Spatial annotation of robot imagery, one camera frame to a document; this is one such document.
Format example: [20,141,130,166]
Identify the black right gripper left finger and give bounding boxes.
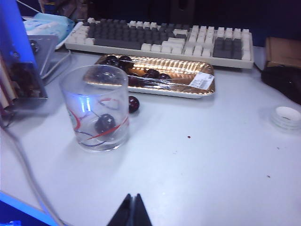
[107,193,135,226]

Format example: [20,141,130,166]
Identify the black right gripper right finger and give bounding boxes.
[134,193,153,226]

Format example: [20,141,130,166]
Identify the Starbucks drinking glass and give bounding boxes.
[58,65,130,153]

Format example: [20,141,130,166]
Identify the white tray with snacks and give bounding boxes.
[83,54,216,99]

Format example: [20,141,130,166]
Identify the small photo card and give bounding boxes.
[0,60,49,106]

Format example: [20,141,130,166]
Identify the clear tape roll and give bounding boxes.
[269,105,301,135]

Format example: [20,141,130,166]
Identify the beige and grey keyboard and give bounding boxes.
[64,17,255,69]

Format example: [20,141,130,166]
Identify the silver metal bookend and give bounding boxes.
[0,0,59,78]

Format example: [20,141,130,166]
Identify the black computer mouse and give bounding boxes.
[261,67,301,105]

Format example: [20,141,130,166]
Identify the blue tissue pack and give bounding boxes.
[23,13,75,40]

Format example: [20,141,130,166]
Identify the brown cardboard box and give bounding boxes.
[264,37,301,69]

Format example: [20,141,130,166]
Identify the long grey cable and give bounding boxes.
[0,117,69,226]

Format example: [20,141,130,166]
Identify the thin white cable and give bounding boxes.
[41,48,72,80]

